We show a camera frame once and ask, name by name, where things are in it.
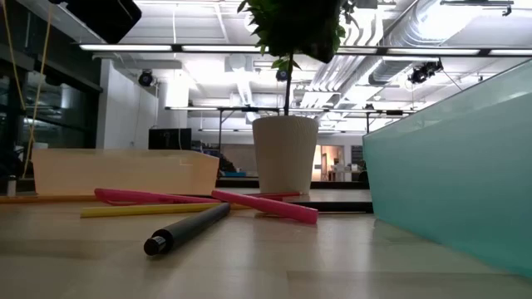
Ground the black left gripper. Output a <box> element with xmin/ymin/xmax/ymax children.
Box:
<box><xmin>48</xmin><ymin>0</ymin><xmax>143</xmax><ymax>45</ymax></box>

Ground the pink pen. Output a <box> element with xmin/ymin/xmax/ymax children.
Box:
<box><xmin>210</xmin><ymin>189</ymin><xmax>320</xmax><ymax>226</ymax></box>
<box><xmin>93</xmin><ymin>187</ymin><xmax>222</xmax><ymax>207</ymax></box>

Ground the yellow pencil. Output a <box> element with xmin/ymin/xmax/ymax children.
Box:
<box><xmin>79</xmin><ymin>201</ymin><xmax>253</xmax><ymax>219</ymax></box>

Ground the ceiling light strip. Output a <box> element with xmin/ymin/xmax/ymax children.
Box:
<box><xmin>180</xmin><ymin>44</ymin><xmax>262</xmax><ymax>54</ymax></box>
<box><xmin>385</xmin><ymin>47</ymin><xmax>482</xmax><ymax>57</ymax></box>
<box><xmin>77</xmin><ymin>42</ymin><xmax>174</xmax><ymax>53</ymax></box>
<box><xmin>487</xmin><ymin>48</ymin><xmax>532</xmax><ymax>58</ymax></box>

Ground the black monitor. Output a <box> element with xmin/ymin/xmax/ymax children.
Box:
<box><xmin>147</xmin><ymin>127</ymin><xmax>194</xmax><ymax>151</ymax></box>

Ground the orange translucent tray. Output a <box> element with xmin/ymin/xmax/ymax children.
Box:
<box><xmin>32</xmin><ymin>148</ymin><xmax>221</xmax><ymax>198</ymax></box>

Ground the black background robot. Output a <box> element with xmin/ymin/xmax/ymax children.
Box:
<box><xmin>218</xmin><ymin>152</ymin><xmax>250</xmax><ymax>179</ymax></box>

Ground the potted plant white pot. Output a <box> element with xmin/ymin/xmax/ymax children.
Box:
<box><xmin>236</xmin><ymin>0</ymin><xmax>359</xmax><ymax>196</ymax></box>

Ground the black hanging device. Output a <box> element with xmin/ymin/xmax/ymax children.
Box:
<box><xmin>406</xmin><ymin>60</ymin><xmax>445</xmax><ymax>86</ymax></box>

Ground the green translucent tray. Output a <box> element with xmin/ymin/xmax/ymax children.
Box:
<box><xmin>362</xmin><ymin>57</ymin><xmax>532</xmax><ymax>280</ymax></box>

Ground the yellow hanging cable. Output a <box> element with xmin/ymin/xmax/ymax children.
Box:
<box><xmin>21</xmin><ymin>0</ymin><xmax>54</xmax><ymax>180</ymax></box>
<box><xmin>1</xmin><ymin>0</ymin><xmax>27</xmax><ymax>111</ymax></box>

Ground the black background workstation frame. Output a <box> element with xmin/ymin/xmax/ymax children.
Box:
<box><xmin>165</xmin><ymin>105</ymin><xmax>416</xmax><ymax>146</ymax></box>

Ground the black aluminium rig frame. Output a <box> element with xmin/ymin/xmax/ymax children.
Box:
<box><xmin>214</xmin><ymin>177</ymin><xmax>372</xmax><ymax>191</ymax></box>

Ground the silver ventilation duct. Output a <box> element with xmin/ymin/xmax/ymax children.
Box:
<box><xmin>367</xmin><ymin>0</ymin><xmax>462</xmax><ymax>86</ymax></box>

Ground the black ceiling rail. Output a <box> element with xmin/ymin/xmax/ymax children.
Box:
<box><xmin>439</xmin><ymin>0</ymin><xmax>515</xmax><ymax>17</ymax></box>

